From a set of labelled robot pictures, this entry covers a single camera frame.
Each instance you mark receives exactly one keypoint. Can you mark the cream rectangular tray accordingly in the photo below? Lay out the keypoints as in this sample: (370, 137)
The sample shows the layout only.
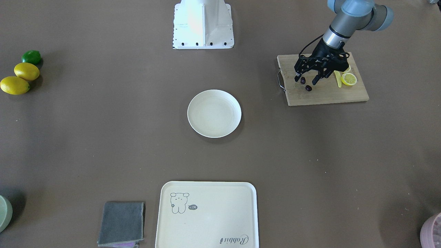
(207, 215)

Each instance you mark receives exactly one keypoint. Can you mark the dark red cherry pair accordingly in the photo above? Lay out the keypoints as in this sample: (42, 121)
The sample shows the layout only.
(303, 81)

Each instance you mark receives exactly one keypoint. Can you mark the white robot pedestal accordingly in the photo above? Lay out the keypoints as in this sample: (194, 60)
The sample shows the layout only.
(203, 24)

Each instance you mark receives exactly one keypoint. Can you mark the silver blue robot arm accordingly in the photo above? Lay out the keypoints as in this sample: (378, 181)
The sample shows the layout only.
(351, 15)

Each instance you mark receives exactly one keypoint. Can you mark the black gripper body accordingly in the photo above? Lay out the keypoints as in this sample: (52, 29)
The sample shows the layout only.
(320, 50)

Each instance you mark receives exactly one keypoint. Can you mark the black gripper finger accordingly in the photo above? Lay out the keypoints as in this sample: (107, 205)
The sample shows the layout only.
(322, 73)
(298, 76)

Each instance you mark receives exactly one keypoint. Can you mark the lemon slice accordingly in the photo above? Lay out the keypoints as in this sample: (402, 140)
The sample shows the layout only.
(348, 79)
(348, 70)

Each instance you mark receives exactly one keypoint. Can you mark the yellow-green plastic knife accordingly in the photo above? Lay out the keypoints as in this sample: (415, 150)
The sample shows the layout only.
(338, 78)

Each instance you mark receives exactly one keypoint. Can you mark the lemon slice upper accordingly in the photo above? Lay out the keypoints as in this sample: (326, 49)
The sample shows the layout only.
(348, 70)

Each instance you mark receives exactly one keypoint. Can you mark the yellow lemon near lime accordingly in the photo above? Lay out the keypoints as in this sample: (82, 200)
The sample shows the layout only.
(27, 71)

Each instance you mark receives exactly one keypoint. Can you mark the round cream plate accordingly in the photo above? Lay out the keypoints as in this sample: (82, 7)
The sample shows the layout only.
(214, 113)

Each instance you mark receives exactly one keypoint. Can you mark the yellow lemon outer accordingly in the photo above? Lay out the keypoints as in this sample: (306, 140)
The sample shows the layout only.
(14, 85)

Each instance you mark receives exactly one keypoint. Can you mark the mint green bowl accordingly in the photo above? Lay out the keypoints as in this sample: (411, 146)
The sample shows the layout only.
(6, 213)

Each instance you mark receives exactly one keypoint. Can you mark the green lime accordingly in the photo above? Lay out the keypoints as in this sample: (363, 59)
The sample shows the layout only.
(31, 56)

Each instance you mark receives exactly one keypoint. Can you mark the lemon slice lower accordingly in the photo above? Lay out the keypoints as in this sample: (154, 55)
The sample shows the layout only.
(348, 79)

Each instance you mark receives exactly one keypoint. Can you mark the folded grey cloth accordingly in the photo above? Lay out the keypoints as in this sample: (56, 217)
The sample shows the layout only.
(122, 224)

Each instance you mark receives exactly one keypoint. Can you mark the wooden cutting board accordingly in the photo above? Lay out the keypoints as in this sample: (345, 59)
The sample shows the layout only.
(326, 91)

